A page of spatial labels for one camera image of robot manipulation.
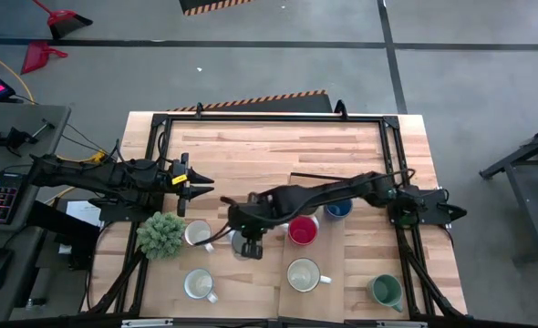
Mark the silver metal bracket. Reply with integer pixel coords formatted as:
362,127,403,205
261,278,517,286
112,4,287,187
377,320,429,328
121,318,174,328

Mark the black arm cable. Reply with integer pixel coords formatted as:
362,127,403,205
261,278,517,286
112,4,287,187
194,168,417,247
111,130,170,168

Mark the red dustpan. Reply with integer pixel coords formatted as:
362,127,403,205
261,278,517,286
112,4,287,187
19,40,69,76

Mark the black clamp mount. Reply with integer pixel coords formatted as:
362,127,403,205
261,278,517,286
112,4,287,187
0,118,57,159

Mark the black angled bracket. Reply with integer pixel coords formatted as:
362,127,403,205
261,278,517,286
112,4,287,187
26,200,102,271

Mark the green artificial plant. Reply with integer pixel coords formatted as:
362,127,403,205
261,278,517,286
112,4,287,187
135,210,188,261

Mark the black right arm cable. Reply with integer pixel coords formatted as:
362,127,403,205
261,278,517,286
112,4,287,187
194,168,417,247

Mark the yellow cable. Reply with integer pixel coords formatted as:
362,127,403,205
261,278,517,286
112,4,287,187
0,44,107,206

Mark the sage green mug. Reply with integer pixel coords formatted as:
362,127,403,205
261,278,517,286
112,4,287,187
366,273,405,313

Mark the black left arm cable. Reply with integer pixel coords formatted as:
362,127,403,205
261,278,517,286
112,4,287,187
111,130,170,168

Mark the red mug with white handle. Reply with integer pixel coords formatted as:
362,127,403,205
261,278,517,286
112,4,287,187
279,215,320,248

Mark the hazard striped black mat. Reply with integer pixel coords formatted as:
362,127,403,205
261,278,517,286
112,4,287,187
178,0,254,17
166,88,334,115

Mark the blue mug with white handle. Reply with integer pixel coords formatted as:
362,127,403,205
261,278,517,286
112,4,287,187
323,198,355,220

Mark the grey desk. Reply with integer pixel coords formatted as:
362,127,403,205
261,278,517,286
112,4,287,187
0,103,73,323

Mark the black aluminium table frame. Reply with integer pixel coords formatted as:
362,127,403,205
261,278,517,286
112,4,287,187
80,111,469,328

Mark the red broom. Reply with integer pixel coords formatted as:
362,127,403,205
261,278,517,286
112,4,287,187
30,0,94,40

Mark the black equipment stand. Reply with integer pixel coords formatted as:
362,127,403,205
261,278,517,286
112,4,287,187
478,118,538,266

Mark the white mug blue leaf pattern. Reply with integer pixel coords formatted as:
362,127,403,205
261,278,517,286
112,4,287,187
229,229,255,262

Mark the grey diamond pattern mug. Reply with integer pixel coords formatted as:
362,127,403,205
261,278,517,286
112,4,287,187
182,267,220,305

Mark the white paper sheet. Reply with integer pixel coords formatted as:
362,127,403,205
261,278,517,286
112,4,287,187
65,200,102,228

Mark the mustard yellow mug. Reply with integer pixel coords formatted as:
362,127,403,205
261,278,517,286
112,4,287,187
285,257,333,293

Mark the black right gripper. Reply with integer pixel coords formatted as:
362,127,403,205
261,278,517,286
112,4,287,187
225,193,271,261

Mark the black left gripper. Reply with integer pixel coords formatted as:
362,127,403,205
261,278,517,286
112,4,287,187
158,152,216,219

